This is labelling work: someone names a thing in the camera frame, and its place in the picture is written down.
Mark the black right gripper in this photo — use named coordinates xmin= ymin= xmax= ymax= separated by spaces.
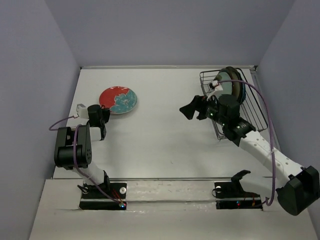
xmin=179 ymin=93 xmax=228 ymax=127

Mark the red and blue floral plate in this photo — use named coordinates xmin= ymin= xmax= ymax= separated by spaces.
xmin=99 ymin=86 xmax=138 ymax=115

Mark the mint green flower plate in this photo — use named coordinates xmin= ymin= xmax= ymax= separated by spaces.
xmin=215 ymin=72 xmax=233 ymax=98

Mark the grey rimmed cream plate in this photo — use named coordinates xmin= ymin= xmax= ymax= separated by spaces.
xmin=225 ymin=66 xmax=245 ymax=104

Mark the teal scalloped beaded plate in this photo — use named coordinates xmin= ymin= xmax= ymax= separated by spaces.
xmin=239 ymin=76 xmax=247 ymax=104

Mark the dark teal blossom plate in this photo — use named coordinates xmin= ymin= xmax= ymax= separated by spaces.
xmin=229 ymin=67 xmax=242 ymax=102

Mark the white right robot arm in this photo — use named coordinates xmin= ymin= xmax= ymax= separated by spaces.
xmin=179 ymin=94 xmax=320 ymax=216

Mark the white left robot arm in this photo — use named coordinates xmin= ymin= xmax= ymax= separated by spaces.
xmin=49 ymin=104 xmax=113 ymax=200

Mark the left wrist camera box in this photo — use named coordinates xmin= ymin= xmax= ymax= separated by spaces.
xmin=73 ymin=103 xmax=89 ymax=119

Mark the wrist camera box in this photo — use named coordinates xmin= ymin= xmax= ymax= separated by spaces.
xmin=206 ymin=80 xmax=224 ymax=102
xmin=73 ymin=103 xmax=89 ymax=119

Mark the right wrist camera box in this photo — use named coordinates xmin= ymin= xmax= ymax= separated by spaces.
xmin=206 ymin=80 xmax=224 ymax=102

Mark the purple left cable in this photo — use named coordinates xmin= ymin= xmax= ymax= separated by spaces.
xmin=48 ymin=116 xmax=125 ymax=208

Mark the black wire dish rack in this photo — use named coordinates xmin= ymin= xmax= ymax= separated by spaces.
xmin=199 ymin=67 xmax=269 ymax=138

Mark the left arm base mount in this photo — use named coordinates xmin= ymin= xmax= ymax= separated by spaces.
xmin=77 ymin=182 xmax=127 ymax=211

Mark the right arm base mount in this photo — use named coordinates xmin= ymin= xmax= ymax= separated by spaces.
xmin=211 ymin=181 xmax=263 ymax=210

